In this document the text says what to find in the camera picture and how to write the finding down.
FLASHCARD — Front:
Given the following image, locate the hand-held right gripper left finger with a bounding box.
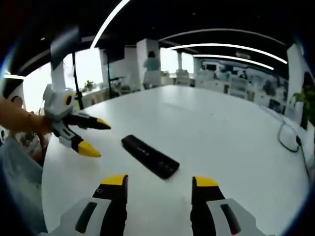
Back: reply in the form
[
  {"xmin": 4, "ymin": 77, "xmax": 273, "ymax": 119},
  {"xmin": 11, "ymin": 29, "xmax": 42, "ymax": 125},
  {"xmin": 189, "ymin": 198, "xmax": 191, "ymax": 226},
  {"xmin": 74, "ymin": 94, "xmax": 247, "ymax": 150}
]
[{"xmin": 50, "ymin": 174, "xmax": 129, "ymax": 236}]

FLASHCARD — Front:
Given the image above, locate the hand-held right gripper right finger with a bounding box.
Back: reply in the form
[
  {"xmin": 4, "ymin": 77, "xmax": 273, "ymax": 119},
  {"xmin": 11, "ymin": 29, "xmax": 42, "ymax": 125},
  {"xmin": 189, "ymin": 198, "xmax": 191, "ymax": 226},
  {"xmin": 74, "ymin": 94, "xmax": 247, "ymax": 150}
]
[{"xmin": 190, "ymin": 176, "xmax": 265, "ymax": 236}]

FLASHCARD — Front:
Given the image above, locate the black remote control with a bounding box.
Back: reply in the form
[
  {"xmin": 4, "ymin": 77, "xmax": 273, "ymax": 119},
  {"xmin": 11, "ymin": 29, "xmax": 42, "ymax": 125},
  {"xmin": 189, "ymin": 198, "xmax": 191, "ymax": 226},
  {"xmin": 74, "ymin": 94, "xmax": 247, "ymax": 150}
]
[{"xmin": 121, "ymin": 134, "xmax": 180, "ymax": 180}]

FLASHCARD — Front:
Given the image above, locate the person's left hand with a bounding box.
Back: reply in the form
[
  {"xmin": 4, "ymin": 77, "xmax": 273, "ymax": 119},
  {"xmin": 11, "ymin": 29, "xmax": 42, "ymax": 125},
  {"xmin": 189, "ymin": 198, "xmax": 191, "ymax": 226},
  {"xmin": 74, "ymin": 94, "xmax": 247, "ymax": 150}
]
[{"xmin": 36, "ymin": 115, "xmax": 56, "ymax": 135}]

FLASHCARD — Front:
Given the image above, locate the small potted plant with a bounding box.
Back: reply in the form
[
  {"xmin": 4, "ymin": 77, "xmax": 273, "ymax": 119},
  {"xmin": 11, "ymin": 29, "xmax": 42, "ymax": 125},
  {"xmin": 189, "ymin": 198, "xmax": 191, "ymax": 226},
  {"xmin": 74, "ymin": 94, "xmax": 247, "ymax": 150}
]
[{"xmin": 83, "ymin": 80, "xmax": 96, "ymax": 92}]

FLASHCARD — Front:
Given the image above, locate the thin black stand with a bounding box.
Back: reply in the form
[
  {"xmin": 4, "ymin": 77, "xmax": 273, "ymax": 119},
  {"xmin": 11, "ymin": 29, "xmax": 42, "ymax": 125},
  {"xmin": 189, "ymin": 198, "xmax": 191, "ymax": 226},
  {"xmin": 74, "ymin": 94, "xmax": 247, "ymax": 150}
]
[{"xmin": 105, "ymin": 49, "xmax": 128, "ymax": 98}]

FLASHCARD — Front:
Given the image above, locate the black stand with dark panel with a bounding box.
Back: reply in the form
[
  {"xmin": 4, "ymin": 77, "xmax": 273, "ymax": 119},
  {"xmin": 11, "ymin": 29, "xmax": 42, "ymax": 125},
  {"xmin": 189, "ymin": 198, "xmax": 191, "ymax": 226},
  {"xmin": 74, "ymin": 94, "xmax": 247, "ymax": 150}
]
[{"xmin": 50, "ymin": 26, "xmax": 84, "ymax": 111}]

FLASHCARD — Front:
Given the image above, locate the white ceiling light strip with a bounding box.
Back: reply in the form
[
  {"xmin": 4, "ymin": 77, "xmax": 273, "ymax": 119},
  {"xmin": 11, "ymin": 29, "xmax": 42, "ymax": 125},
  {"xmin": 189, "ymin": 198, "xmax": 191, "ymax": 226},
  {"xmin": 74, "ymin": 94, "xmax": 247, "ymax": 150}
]
[
  {"xmin": 169, "ymin": 43, "xmax": 288, "ymax": 64},
  {"xmin": 90, "ymin": 0, "xmax": 131, "ymax": 49}
]

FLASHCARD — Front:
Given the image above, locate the green potted plant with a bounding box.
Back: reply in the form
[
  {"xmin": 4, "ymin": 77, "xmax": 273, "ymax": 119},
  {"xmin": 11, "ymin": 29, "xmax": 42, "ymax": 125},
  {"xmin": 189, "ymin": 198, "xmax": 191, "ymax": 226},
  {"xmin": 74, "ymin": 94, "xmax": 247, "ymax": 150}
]
[{"xmin": 290, "ymin": 90, "xmax": 315, "ymax": 130}]

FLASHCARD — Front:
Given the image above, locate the grey table cable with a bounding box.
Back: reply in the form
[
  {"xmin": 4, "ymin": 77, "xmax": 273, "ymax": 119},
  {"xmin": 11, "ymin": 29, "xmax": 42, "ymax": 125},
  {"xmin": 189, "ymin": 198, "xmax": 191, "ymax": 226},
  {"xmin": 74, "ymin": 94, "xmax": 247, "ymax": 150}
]
[{"xmin": 278, "ymin": 121, "xmax": 311, "ymax": 182}]

